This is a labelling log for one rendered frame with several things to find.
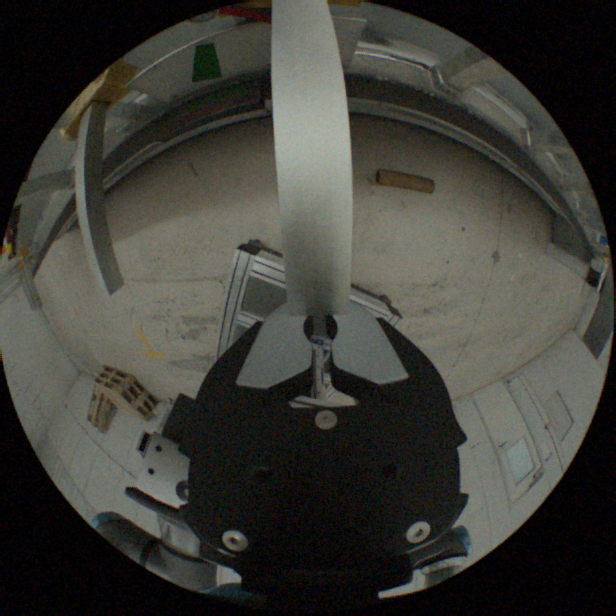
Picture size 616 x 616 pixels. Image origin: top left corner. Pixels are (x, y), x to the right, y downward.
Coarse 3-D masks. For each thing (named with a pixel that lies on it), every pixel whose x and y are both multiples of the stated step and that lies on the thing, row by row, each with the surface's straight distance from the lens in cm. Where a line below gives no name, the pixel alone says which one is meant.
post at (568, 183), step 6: (564, 174) 77; (564, 180) 76; (570, 180) 76; (576, 180) 75; (582, 180) 75; (564, 186) 77; (570, 186) 75; (576, 186) 75; (582, 186) 74; (588, 186) 74; (582, 192) 75; (588, 192) 74; (594, 198) 76
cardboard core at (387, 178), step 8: (376, 176) 99; (384, 176) 93; (392, 176) 95; (400, 176) 97; (408, 176) 99; (416, 176) 103; (384, 184) 95; (392, 184) 96; (400, 184) 97; (408, 184) 99; (416, 184) 100; (424, 184) 103; (432, 184) 106; (432, 192) 108
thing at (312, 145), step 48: (288, 0) 17; (288, 48) 11; (336, 48) 11; (288, 96) 9; (336, 96) 9; (288, 144) 8; (336, 144) 8; (288, 192) 8; (336, 192) 8; (288, 240) 8; (336, 240) 8; (288, 288) 9; (336, 288) 9
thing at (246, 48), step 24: (264, 24) 26; (336, 24) 26; (360, 24) 26; (192, 48) 28; (216, 48) 28; (240, 48) 28; (264, 48) 28; (144, 72) 30; (168, 72) 31; (192, 72) 31; (240, 72) 32; (168, 96) 35
